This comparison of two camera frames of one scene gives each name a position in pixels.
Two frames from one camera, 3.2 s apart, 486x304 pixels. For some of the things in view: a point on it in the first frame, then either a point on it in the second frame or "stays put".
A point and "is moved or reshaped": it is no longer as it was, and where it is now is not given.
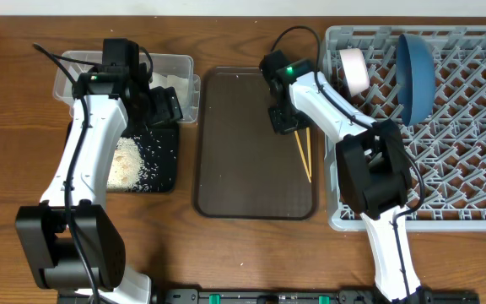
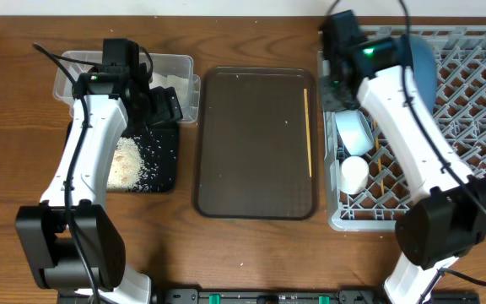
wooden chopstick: x=310 y=176 is moved or reshaped
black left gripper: x=164 y=106 stays put
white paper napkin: x=180 y=84 stays put
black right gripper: x=280 y=124 → x=329 y=100
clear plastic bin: x=170 y=70 stays put
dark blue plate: x=416 y=78 stays put
